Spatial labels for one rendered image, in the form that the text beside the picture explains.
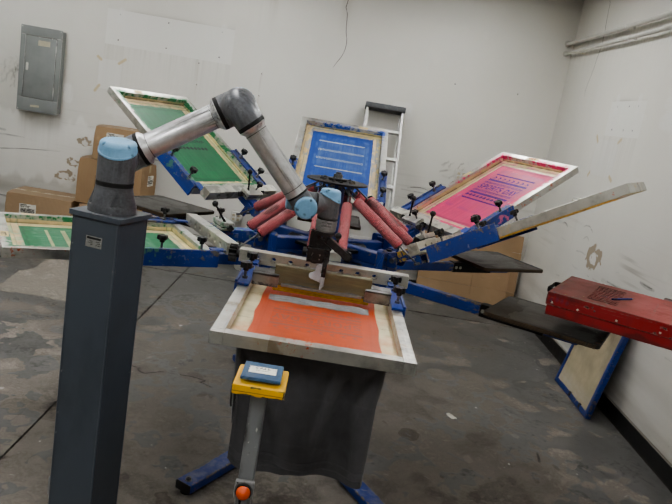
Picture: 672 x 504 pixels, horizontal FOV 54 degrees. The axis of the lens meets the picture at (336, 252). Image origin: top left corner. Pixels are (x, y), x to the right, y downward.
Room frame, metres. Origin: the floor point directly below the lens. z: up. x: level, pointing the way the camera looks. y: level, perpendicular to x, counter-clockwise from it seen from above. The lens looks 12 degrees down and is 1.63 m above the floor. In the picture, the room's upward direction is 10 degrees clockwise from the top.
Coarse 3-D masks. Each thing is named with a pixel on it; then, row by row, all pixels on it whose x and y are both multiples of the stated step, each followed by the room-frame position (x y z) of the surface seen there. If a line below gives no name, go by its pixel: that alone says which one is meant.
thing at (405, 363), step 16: (240, 288) 2.17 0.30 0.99; (240, 304) 2.05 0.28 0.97; (224, 320) 1.82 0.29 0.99; (400, 320) 2.12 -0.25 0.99; (224, 336) 1.72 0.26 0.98; (240, 336) 1.73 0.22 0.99; (256, 336) 1.74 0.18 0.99; (272, 336) 1.76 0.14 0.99; (400, 336) 1.95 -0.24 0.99; (272, 352) 1.73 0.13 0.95; (288, 352) 1.73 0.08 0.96; (304, 352) 1.73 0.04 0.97; (320, 352) 1.73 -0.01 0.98; (336, 352) 1.73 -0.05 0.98; (352, 352) 1.74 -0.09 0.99; (368, 352) 1.76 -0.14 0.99; (400, 352) 1.83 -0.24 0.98; (368, 368) 1.74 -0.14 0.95; (384, 368) 1.74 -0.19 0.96; (400, 368) 1.74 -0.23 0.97
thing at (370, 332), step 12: (324, 300) 2.32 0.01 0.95; (336, 300) 2.35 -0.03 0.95; (336, 312) 2.20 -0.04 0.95; (348, 312) 2.22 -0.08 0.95; (372, 312) 2.27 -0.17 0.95; (372, 324) 2.13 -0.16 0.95; (324, 336) 1.93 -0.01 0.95; (372, 336) 2.01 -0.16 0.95; (360, 348) 1.88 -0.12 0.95; (372, 348) 1.90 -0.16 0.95
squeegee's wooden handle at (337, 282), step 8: (280, 264) 2.32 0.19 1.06; (280, 272) 2.31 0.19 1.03; (288, 272) 2.32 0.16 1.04; (296, 272) 2.32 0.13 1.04; (304, 272) 2.32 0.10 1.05; (320, 272) 2.32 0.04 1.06; (328, 272) 2.33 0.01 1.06; (280, 280) 2.31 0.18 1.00; (288, 280) 2.32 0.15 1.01; (296, 280) 2.32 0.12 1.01; (304, 280) 2.32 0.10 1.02; (312, 280) 2.32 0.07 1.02; (328, 280) 2.32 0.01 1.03; (336, 280) 2.32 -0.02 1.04; (344, 280) 2.32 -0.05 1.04; (352, 280) 2.32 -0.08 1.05; (360, 280) 2.32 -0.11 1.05; (368, 280) 2.32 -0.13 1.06; (328, 288) 2.32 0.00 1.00; (336, 288) 2.32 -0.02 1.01; (344, 288) 2.32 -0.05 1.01; (352, 288) 2.32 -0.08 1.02; (360, 288) 2.32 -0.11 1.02; (368, 288) 2.32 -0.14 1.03
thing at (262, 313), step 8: (264, 296) 2.24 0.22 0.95; (296, 296) 2.31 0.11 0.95; (304, 296) 2.33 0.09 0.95; (312, 296) 2.35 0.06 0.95; (264, 304) 2.15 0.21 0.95; (272, 304) 2.17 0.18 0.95; (280, 304) 2.18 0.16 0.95; (288, 304) 2.20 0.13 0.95; (296, 304) 2.21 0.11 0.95; (256, 312) 2.05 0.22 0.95; (264, 312) 2.06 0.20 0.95; (256, 320) 1.97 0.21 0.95; (264, 320) 1.99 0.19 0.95; (248, 328) 1.89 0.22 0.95; (256, 328) 1.90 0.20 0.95; (264, 328) 1.91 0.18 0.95; (272, 328) 1.92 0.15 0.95; (280, 328) 1.94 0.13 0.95; (280, 336) 1.87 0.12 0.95; (288, 336) 1.88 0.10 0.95; (296, 336) 1.89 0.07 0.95; (304, 336) 1.90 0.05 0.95; (312, 336) 1.91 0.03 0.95
